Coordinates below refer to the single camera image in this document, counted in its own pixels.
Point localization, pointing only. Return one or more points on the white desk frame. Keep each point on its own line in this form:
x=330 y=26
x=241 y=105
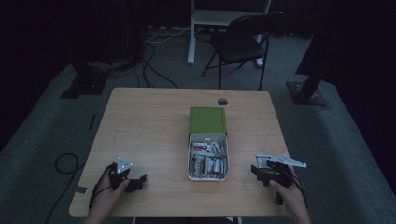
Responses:
x=214 y=18

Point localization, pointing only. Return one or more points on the green box lid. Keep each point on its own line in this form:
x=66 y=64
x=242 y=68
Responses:
x=207 y=119

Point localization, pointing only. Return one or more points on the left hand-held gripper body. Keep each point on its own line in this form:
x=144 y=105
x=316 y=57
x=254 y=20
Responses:
x=120 y=179

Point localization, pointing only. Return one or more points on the grey tape piece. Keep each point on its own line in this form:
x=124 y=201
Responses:
x=81 y=189

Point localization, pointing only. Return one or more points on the white drawer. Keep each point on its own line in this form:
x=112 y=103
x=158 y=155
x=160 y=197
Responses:
x=208 y=137

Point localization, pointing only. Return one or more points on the pile of batteries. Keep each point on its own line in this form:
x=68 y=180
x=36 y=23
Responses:
x=208 y=160

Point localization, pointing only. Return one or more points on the person's right hand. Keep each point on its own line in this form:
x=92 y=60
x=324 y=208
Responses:
x=291 y=196

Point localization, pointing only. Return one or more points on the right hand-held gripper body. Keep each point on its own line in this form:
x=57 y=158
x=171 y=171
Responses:
x=277 y=174

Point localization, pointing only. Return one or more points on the person's left hand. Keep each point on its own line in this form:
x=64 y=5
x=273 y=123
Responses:
x=107 y=197

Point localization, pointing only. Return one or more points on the black folding chair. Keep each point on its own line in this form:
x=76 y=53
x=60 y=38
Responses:
x=239 y=46

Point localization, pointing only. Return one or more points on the black stand with base plate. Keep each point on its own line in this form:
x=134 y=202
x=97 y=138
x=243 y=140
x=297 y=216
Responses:
x=306 y=93

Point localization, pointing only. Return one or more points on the black stand base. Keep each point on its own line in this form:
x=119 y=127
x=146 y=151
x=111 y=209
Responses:
x=85 y=84

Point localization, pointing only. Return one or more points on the black marker pen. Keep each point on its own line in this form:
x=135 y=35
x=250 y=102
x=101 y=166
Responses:
x=92 y=122

